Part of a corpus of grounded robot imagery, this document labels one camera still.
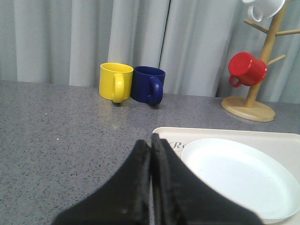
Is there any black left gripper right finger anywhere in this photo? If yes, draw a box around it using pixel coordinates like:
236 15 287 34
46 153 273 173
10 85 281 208
151 134 262 225

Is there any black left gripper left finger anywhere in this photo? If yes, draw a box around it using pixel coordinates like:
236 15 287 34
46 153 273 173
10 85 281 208
52 140 150 225

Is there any white round plate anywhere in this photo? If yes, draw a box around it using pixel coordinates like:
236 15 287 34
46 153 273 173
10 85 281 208
181 138 300 224

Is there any wooden mug tree stand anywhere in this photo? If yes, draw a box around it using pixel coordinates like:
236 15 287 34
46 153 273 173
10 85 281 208
221 0 300 122

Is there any beige rabbit serving tray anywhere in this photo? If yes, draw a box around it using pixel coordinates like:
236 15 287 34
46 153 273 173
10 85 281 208
154 127 300 225

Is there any dark blue mug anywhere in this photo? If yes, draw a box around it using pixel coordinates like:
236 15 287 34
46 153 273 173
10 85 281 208
131 66 165 106

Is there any yellow mug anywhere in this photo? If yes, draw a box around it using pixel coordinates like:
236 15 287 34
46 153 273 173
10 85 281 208
99 62 134 104

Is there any red mug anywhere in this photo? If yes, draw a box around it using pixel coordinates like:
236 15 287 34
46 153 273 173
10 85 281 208
228 52 267 87

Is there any grey curtain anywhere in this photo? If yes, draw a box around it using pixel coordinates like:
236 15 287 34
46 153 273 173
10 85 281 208
0 0 300 104

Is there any white mug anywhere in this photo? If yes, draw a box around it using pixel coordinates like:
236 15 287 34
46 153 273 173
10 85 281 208
242 0 285 22

